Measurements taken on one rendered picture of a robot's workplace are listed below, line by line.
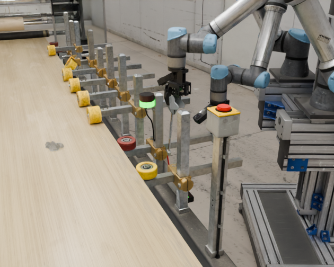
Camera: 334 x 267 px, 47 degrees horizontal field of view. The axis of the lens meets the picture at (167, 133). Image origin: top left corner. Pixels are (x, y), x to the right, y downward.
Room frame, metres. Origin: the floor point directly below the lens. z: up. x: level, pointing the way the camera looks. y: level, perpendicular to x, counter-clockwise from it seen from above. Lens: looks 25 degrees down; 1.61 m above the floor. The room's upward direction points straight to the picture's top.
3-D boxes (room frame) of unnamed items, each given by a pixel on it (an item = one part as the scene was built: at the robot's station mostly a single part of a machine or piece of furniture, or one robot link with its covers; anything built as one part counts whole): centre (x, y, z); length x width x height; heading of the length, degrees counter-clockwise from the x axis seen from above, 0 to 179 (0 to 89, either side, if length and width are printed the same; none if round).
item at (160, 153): (1.49, 0.05, 0.85); 0.14 x 0.06 x 0.05; 23
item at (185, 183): (1.26, -0.05, 0.84); 0.14 x 0.06 x 0.05; 23
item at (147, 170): (1.23, 0.08, 0.85); 0.08 x 0.08 x 0.11
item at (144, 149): (1.54, -0.01, 0.84); 0.43 x 0.03 x 0.04; 113
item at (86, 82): (2.22, 0.31, 0.95); 0.50 x 0.04 x 0.04; 113
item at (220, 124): (1.00, -0.16, 1.18); 0.07 x 0.07 x 0.08; 23
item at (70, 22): (3.32, 0.81, 0.90); 0.04 x 0.04 x 0.48; 23
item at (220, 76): (1.63, -0.23, 1.13); 0.09 x 0.08 x 0.11; 143
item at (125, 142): (1.46, 0.17, 0.85); 0.08 x 0.08 x 0.11
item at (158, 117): (1.47, 0.04, 0.87); 0.04 x 0.04 x 0.48; 23
